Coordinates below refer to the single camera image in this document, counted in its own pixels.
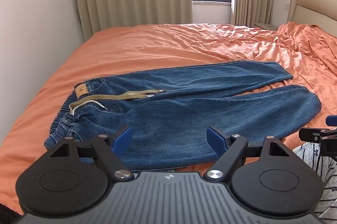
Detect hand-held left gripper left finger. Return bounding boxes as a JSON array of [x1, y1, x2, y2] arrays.
[[50, 127, 134, 180]]

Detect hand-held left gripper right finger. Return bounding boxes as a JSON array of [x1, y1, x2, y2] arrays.
[[207, 127, 293, 182]]

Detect blue denim pants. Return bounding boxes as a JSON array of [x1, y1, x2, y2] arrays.
[[43, 61, 322, 171]]

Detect person's grey patterned clothing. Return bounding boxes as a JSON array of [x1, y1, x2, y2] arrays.
[[292, 142, 337, 220]]

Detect rumpled orange duvet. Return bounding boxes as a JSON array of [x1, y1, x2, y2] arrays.
[[274, 21, 337, 119]]

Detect orange bed sheet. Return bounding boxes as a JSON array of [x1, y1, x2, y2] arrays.
[[0, 23, 337, 214]]

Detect beige nightstand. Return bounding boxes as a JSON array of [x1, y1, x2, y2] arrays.
[[254, 22, 278, 30]]

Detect beige padded headboard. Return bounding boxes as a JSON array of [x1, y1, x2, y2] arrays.
[[287, 0, 337, 30]]

